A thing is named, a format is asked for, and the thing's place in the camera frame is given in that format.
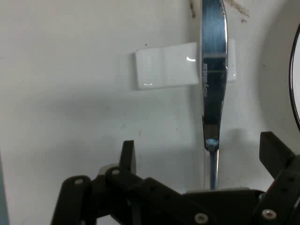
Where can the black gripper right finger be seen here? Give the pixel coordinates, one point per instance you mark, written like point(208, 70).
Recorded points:
point(281, 168)

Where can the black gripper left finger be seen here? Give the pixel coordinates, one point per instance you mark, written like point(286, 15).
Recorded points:
point(122, 187)

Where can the steel table knife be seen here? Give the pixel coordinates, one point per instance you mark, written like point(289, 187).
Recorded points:
point(213, 70)

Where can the white plate with black rim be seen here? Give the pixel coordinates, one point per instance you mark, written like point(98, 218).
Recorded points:
point(296, 75)

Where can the white ceramic cutlery rest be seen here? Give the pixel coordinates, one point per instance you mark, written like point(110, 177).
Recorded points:
point(164, 68)

